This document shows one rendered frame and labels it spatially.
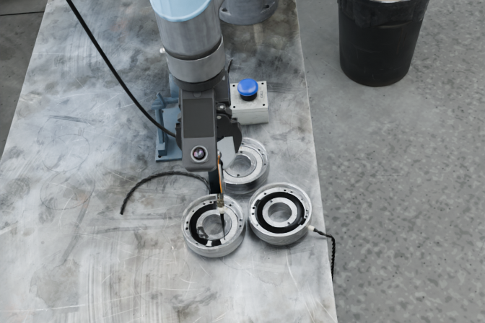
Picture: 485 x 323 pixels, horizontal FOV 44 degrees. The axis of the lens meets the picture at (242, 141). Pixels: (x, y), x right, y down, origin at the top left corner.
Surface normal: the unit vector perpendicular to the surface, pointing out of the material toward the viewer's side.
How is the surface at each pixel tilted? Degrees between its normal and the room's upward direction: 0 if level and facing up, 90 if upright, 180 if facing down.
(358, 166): 0
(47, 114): 0
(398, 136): 0
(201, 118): 29
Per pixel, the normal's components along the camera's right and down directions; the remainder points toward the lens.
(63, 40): -0.08, -0.63
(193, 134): 0.00, -0.18
